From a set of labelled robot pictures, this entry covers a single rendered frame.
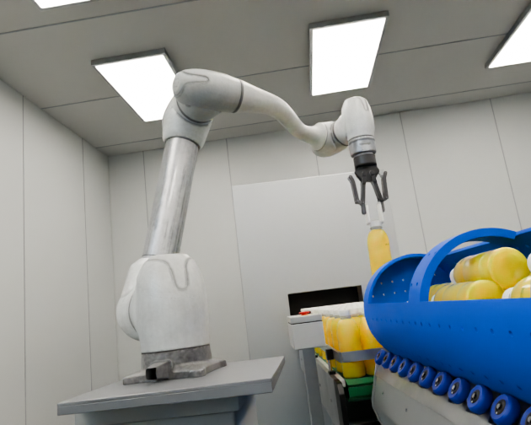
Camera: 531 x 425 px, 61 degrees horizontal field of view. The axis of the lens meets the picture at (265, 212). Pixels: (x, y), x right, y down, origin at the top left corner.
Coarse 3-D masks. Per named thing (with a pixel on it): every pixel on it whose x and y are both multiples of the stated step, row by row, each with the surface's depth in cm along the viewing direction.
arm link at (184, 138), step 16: (176, 112) 133; (176, 128) 133; (192, 128) 134; (208, 128) 138; (176, 144) 133; (192, 144) 135; (176, 160) 131; (192, 160) 134; (160, 176) 131; (176, 176) 129; (192, 176) 134; (160, 192) 128; (176, 192) 128; (160, 208) 126; (176, 208) 127; (160, 224) 124; (176, 224) 126; (160, 240) 122; (176, 240) 125; (144, 256) 122; (128, 272) 121; (128, 288) 116; (128, 304) 110; (128, 320) 110
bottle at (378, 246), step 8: (376, 232) 145; (384, 232) 146; (368, 240) 146; (376, 240) 144; (384, 240) 144; (368, 248) 146; (376, 248) 143; (384, 248) 143; (376, 256) 143; (384, 256) 143; (376, 264) 143
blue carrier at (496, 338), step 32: (416, 256) 123; (448, 256) 114; (384, 288) 125; (416, 288) 82; (384, 320) 104; (416, 320) 82; (448, 320) 68; (480, 320) 58; (512, 320) 50; (416, 352) 91; (448, 352) 72; (480, 352) 60; (512, 352) 52; (480, 384) 71; (512, 384) 57
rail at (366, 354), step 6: (372, 348) 136; (378, 348) 135; (384, 348) 135; (342, 354) 135; (348, 354) 135; (354, 354) 135; (360, 354) 135; (366, 354) 135; (372, 354) 135; (342, 360) 135; (348, 360) 135; (354, 360) 135; (360, 360) 135
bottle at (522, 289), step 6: (528, 276) 59; (522, 282) 58; (528, 282) 57; (516, 288) 59; (522, 288) 58; (528, 288) 56; (510, 294) 63; (516, 294) 59; (522, 294) 57; (528, 294) 56
